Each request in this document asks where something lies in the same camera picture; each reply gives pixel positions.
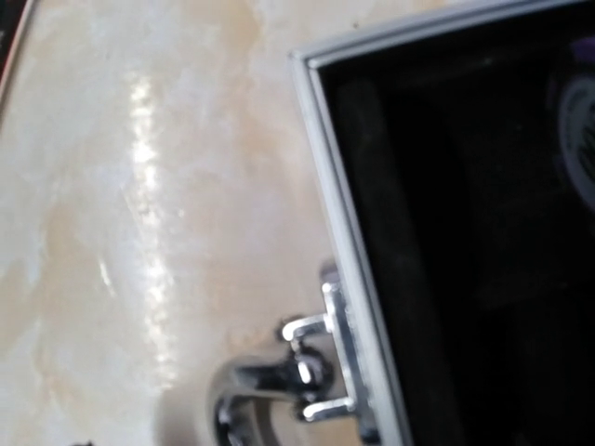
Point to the aluminium poker chip case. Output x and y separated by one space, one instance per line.
455 152

